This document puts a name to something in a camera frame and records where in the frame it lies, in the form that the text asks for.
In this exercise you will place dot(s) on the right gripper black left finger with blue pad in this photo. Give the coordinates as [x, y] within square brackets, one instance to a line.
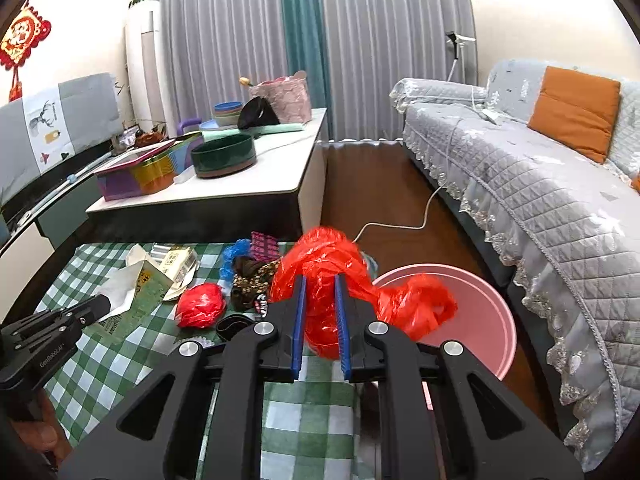
[199, 412]

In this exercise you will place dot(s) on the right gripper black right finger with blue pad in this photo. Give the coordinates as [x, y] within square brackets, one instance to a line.
[443, 414]

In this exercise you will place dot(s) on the large red plastic bag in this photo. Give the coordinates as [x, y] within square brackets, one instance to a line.
[417, 307]

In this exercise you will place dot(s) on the pink plastic trash bin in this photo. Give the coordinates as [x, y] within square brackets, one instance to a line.
[483, 322]

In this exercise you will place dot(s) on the person's left hand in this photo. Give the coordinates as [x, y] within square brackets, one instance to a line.
[45, 435]

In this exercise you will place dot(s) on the small red plastic bag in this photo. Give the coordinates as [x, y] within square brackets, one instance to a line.
[200, 306]

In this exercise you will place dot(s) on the brown patterned snack wrapper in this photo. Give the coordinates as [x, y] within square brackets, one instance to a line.
[251, 282]

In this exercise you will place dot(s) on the white crumpled paper packaging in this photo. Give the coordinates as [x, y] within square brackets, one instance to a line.
[164, 271]

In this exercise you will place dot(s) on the blue plastic wrapper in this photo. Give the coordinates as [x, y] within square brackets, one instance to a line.
[240, 248]

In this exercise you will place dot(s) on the pink blister pack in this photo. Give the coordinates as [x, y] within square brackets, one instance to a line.
[264, 248]

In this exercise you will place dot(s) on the colourful plastic storage basket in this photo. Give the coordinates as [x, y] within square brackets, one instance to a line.
[148, 170]

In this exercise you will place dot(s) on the covered television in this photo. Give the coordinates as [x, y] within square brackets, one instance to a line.
[42, 130]

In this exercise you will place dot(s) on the grey quilted sofa cover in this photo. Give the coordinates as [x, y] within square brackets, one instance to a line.
[561, 230]

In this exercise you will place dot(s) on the white coffee table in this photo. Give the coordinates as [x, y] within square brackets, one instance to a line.
[280, 195]

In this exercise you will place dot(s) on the dark green round bowl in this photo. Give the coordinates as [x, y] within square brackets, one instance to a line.
[221, 157]

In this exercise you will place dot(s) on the green flat tray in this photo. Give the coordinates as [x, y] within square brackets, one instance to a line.
[254, 132]

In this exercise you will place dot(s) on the orange cushion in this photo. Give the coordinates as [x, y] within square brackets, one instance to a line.
[578, 110]
[636, 183]

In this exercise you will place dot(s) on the stacked coloured bowls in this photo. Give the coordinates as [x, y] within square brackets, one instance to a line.
[227, 114]

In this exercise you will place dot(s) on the black round object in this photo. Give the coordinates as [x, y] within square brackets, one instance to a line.
[257, 112]

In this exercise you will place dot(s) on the red chinese knot decoration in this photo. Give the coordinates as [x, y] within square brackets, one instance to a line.
[27, 31]

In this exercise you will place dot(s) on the pink quilted basket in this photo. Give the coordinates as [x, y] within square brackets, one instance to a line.
[288, 97]

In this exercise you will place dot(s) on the white floor air conditioner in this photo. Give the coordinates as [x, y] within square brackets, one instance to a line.
[146, 65]

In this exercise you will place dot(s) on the teal curtain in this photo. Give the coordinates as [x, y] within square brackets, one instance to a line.
[305, 44]

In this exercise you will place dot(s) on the grey curtain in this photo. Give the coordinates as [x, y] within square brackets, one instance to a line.
[371, 44]

